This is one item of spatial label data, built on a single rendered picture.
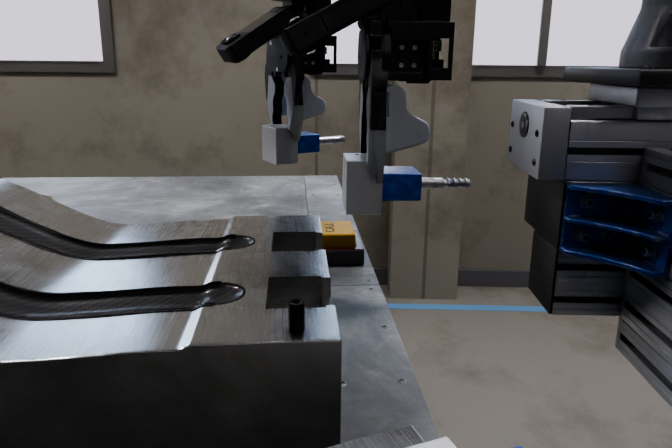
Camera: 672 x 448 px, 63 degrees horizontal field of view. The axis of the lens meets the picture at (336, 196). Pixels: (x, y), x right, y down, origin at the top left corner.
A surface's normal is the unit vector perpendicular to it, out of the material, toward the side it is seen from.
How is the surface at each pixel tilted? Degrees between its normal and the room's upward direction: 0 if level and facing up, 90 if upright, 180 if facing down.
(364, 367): 0
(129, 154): 90
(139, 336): 3
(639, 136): 90
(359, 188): 90
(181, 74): 90
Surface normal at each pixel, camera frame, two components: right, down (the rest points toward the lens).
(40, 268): 0.35, -0.92
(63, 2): -0.03, 0.24
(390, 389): 0.01, -0.97
